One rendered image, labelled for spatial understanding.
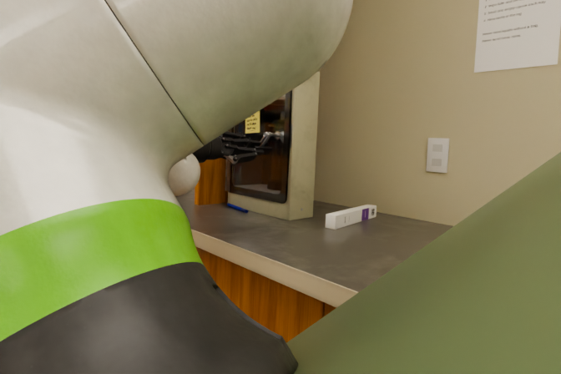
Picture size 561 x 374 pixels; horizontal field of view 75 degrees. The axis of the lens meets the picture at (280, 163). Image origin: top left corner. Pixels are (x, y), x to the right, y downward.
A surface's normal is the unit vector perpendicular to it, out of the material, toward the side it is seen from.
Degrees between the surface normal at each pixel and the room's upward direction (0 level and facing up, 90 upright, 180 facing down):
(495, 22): 90
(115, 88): 108
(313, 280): 90
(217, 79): 121
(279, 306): 90
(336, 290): 90
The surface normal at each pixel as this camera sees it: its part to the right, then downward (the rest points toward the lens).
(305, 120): 0.69, 0.07
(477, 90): -0.72, 0.00
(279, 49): 0.50, 0.61
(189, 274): 0.70, -0.70
